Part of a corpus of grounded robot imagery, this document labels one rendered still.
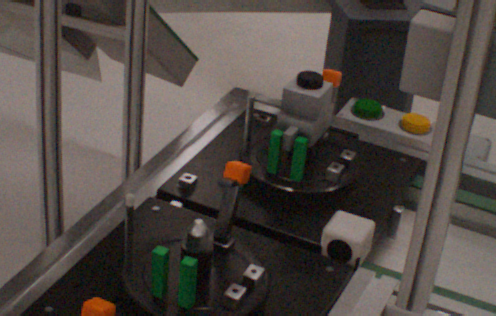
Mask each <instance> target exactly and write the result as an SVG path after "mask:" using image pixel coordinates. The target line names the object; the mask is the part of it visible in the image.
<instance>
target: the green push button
mask: <svg viewBox="0 0 496 316"><path fill-rule="evenodd" d="M382 110H383V107H382V106H381V105H380V104H379V103H378V102H376V101H374V100H370V99H360V100H357V101H356V102H354V104H353V111H354V113H356V114H357V115H359V116H362V117H366V118H376V117H379V116H381V115H382Z"/></svg>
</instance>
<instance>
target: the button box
mask: <svg viewBox="0 0 496 316"><path fill-rule="evenodd" d="M357 100H359V99H356V98H351V99H350V101H349V102H348V104H347V105H346V106H344V107H343V108H342V109H341V110H340V111H339V113H338V114H337V115H336V116H338V117H342V118H345V119H349V120H352V121H354V122H358V123H361V124H365V125H368V126H372V127H375V128H378V129H381V130H385V131H388V132H392V133H394V134H397V135H401V136H404V137H407V138H410V139H414V140H417V141H420V142H423V143H427V144H430V145H432V136H433V132H434V128H435V123H436V122H433V121H431V120H430V130H429V131H427V132H424V133H415V132H411V131H408V130H406V129H405V128H404V127H403V126H402V124H401V122H402V118H403V116H404V115H405V114H406V113H403V112H400V111H396V110H393V109H389V108H386V107H385V106H382V105H381V106H382V107H383V110H382V115H381V116H379V117H376V118H366V117H362V116H359V115H357V114H356V113H354V111H353V104H354V102H356V101H357Z"/></svg>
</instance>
